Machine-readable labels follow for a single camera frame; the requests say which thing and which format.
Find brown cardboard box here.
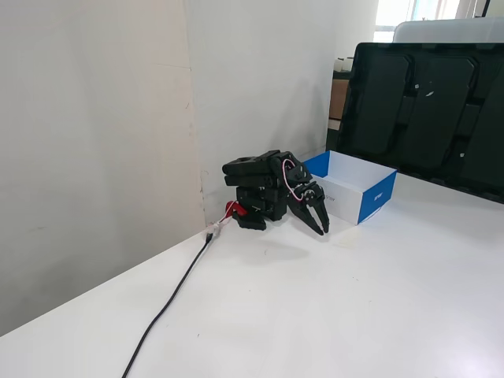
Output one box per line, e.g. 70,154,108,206
328,77,350,132

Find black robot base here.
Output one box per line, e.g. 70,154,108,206
234,186,291,232

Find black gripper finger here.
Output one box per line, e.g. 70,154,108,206
313,198,330,234
290,203,325,237

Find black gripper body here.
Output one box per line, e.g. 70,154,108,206
289,181,326,210

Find white plastic container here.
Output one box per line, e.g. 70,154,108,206
392,17,504,44

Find blue and white cardboard box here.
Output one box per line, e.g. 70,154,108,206
302,149,399,227

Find black plastic tray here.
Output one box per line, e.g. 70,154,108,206
335,40,504,206

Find white and red servo wire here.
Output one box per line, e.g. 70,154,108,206
280,157,305,203

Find black power cable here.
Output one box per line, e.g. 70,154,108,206
120,231,216,378

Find white taped cable connector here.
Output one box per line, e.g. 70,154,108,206
204,217,234,238

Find red clamp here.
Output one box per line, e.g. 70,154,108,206
224,199,249,218

